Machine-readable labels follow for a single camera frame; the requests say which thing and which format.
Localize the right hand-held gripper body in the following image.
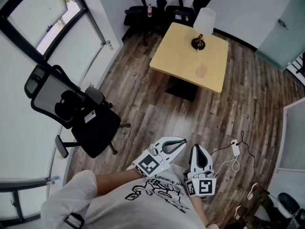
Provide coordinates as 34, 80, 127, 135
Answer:
185, 169, 217, 198

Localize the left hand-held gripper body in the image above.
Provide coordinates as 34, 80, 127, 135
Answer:
134, 144, 171, 178

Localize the person's left forearm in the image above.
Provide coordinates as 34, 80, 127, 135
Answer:
96, 168, 143, 197

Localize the person's right forearm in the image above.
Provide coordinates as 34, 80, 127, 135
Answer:
189, 196, 212, 227

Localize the white printed t-shirt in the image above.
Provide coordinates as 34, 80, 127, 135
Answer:
40, 163, 208, 229

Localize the black mesh office chair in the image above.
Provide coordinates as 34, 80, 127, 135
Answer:
24, 64, 131, 159

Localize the white smartphone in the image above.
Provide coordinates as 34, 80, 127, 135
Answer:
84, 109, 97, 124

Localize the light wooden table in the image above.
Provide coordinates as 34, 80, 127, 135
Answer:
149, 22, 229, 102

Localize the white waste bin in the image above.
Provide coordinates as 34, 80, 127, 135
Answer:
276, 192, 301, 219

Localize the white framed panel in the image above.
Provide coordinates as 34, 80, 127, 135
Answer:
275, 99, 305, 174

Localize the red cap bottle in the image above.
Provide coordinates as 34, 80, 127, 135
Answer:
44, 175, 60, 186

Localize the white shade table lamp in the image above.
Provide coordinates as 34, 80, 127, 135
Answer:
191, 7, 216, 52

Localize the frosted glass door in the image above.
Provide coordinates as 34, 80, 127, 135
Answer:
254, 0, 305, 72

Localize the white cable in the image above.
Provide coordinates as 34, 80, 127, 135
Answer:
213, 155, 240, 178

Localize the metal door handle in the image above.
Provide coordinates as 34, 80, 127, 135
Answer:
277, 19, 289, 31

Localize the black window frame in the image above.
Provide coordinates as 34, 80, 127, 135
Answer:
0, 0, 107, 68

